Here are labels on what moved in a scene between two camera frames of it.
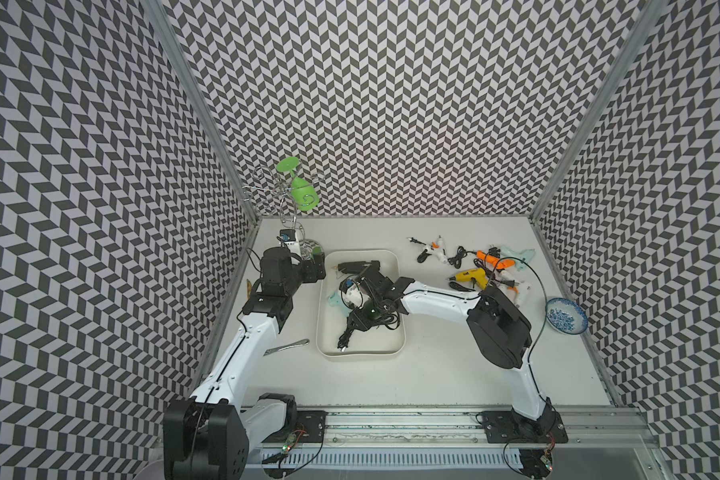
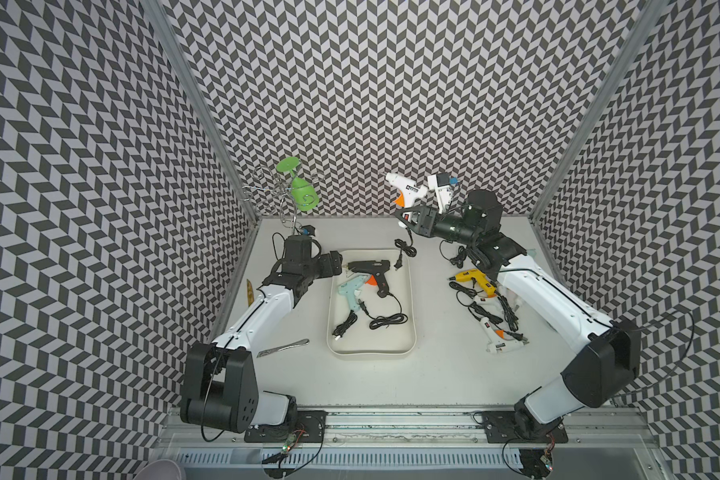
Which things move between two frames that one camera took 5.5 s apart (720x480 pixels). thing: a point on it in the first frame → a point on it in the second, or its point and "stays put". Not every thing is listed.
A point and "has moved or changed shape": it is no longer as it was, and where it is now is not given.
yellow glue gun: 477,274 stays put
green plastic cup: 304,195 stays put
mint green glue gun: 334,299 has moved or changed shape
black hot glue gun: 359,267 has moved or changed shape
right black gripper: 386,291 → 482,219
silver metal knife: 274,350 stays put
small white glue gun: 437,248 → 409,191
